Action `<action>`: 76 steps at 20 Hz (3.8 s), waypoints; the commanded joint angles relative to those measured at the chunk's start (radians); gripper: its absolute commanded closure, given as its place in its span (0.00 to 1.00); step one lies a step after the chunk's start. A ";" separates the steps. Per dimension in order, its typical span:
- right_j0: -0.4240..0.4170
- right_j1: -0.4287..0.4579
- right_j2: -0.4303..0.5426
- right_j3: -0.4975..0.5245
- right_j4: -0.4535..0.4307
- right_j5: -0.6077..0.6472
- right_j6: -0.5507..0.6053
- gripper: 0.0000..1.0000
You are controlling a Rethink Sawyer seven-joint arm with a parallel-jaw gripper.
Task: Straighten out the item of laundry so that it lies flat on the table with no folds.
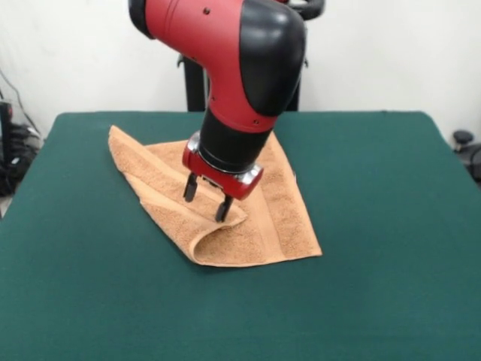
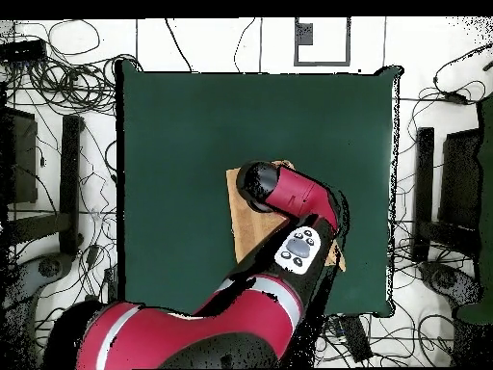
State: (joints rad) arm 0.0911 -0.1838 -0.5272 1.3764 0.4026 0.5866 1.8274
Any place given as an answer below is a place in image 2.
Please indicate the tan terry towel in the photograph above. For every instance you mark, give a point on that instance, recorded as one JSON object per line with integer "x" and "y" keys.
{"x": 250, "y": 231}

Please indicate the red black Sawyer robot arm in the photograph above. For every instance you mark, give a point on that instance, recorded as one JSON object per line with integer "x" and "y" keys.
{"x": 212, "y": 335}

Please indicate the black flat panel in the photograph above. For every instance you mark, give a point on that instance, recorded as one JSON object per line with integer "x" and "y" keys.
{"x": 460, "y": 177}
{"x": 23, "y": 162}

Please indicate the dark green table cloth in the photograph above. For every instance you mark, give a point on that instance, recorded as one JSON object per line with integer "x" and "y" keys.
{"x": 173, "y": 115}

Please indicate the black power strip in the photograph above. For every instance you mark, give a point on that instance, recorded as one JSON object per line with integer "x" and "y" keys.
{"x": 23, "y": 50}
{"x": 111, "y": 285}

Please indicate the small grey square plate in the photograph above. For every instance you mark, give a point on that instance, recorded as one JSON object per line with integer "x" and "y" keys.
{"x": 305, "y": 34}

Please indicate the black power adapter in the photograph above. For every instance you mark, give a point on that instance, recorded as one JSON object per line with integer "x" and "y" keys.
{"x": 456, "y": 98}

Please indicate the green cloth cover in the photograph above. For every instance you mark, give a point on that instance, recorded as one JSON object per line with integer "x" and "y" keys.
{"x": 487, "y": 192}

